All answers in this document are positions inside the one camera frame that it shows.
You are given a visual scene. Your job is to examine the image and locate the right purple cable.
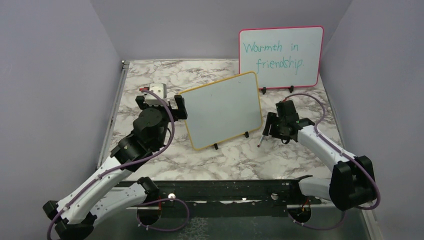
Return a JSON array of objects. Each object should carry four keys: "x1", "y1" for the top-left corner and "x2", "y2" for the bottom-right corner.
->
[{"x1": 281, "y1": 92, "x2": 382, "y2": 231}]

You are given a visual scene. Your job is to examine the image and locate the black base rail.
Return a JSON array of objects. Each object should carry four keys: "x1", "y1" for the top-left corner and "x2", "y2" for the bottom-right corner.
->
[{"x1": 125, "y1": 179, "x2": 322, "y2": 220}]

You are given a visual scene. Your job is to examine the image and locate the purple cable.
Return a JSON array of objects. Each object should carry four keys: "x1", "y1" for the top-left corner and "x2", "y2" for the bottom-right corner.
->
[
  {"x1": 46, "y1": 89, "x2": 191, "y2": 240},
  {"x1": 281, "y1": 92, "x2": 382, "y2": 231}
]

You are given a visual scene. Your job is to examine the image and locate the pink board stand feet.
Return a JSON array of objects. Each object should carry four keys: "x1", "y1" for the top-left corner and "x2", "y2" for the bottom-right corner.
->
[{"x1": 258, "y1": 85, "x2": 294, "y2": 95}]

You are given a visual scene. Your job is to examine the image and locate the pink framed whiteboard with writing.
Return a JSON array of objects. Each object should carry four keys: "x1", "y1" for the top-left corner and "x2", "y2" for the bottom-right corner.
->
[{"x1": 238, "y1": 25, "x2": 325, "y2": 90}]

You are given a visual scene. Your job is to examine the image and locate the white marker with red cap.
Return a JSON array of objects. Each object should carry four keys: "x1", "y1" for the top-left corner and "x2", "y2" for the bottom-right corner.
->
[{"x1": 257, "y1": 135, "x2": 265, "y2": 148}]

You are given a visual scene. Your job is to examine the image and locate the yellow framed whiteboard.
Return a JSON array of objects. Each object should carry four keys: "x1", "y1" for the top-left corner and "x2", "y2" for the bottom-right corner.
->
[{"x1": 179, "y1": 71, "x2": 264, "y2": 150}]

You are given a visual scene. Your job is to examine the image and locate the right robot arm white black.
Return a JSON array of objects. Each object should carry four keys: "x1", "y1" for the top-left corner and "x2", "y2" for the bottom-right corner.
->
[{"x1": 262, "y1": 100, "x2": 380, "y2": 211}]

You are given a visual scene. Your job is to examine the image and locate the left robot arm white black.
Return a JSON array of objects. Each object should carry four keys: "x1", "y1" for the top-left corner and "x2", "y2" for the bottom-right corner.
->
[{"x1": 43, "y1": 91, "x2": 188, "y2": 240}]

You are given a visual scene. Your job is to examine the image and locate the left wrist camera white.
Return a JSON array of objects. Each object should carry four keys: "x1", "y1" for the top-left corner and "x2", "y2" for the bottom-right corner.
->
[{"x1": 148, "y1": 83, "x2": 167, "y2": 99}]

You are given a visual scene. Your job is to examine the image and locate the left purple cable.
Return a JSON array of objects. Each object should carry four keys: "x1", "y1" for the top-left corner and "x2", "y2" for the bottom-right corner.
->
[{"x1": 46, "y1": 89, "x2": 191, "y2": 240}]

